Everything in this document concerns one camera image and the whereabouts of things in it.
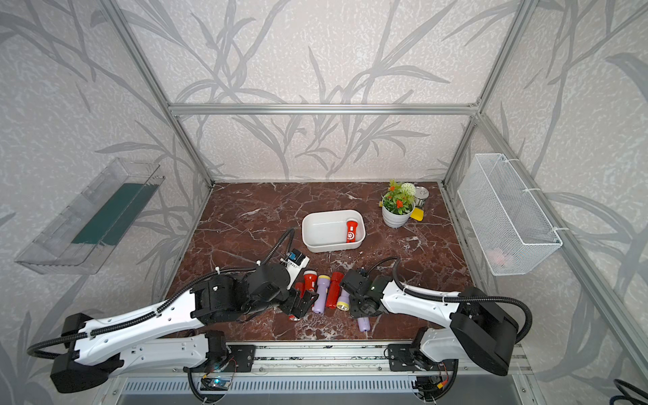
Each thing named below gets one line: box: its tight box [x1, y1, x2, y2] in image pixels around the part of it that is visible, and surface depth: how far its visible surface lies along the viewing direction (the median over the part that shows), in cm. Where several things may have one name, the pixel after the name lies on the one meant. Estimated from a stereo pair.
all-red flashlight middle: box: [325, 271, 345, 310], surface depth 86 cm
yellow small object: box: [409, 207, 425, 222], surface depth 110 cm
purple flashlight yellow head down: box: [335, 288, 351, 312], surface depth 84 cm
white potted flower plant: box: [381, 178, 416, 229], surface depth 97 cm
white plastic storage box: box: [301, 210, 367, 254], surface depth 106 cm
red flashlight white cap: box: [345, 218, 359, 243], surface depth 101 cm
